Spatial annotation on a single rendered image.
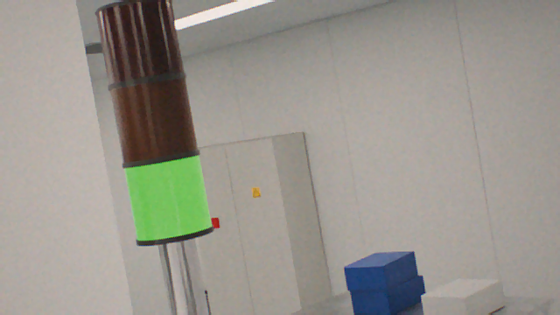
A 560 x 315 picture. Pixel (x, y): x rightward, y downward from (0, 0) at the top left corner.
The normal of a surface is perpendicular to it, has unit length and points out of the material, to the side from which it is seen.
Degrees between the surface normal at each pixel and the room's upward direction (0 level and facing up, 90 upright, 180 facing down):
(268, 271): 90
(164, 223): 90
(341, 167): 90
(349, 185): 90
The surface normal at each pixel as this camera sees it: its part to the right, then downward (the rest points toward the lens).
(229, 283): -0.70, 0.16
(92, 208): 0.69, -0.08
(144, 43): 0.22, 0.01
